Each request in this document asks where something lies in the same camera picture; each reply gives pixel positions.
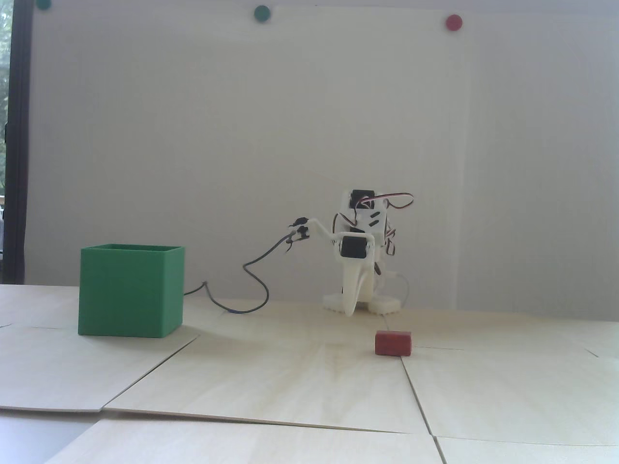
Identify thin white cable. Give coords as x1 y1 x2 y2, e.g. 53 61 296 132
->
386 272 411 311

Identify dark camera cable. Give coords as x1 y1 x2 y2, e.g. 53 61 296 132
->
184 227 301 315

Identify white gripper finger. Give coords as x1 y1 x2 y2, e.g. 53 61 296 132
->
341 260 363 316
355 263 374 311

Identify red white black servo wires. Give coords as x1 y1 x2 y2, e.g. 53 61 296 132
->
355 193 415 258

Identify red rectangular block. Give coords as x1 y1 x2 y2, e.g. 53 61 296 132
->
375 331 413 357

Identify black window frame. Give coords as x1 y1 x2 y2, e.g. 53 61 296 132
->
5 0 33 285

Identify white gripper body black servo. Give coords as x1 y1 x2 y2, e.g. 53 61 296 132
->
334 232 378 265

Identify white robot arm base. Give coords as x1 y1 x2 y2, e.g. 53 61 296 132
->
323 291 401 316

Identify green open box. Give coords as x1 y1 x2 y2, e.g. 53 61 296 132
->
78 244 186 338

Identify large white wall sheet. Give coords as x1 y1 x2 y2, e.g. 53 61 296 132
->
24 4 473 311

